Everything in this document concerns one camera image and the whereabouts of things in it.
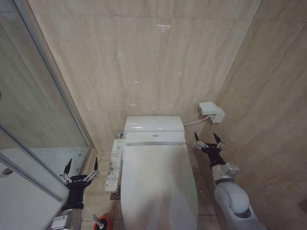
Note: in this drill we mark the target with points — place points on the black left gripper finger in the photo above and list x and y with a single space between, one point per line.
66 171
94 172

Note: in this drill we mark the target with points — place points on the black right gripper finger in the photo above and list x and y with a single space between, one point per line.
217 141
198 141

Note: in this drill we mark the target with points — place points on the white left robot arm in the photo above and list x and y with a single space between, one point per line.
67 219

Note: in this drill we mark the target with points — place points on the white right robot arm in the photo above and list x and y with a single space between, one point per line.
233 191

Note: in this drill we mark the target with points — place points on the red toilet brush holder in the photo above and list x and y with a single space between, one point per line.
104 223

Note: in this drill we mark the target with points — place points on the chrome flush valve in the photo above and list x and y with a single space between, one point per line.
120 134

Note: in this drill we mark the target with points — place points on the white toilet tank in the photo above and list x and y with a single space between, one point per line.
153 123

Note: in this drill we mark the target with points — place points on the white toilet lid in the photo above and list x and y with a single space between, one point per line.
158 185

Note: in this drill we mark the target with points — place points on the white bidet control panel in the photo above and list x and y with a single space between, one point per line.
114 165

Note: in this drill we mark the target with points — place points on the white bidet seat housing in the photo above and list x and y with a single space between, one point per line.
155 137

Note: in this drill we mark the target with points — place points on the glass shower door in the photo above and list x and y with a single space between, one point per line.
36 91

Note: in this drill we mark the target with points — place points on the white wall socket box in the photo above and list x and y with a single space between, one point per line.
211 111

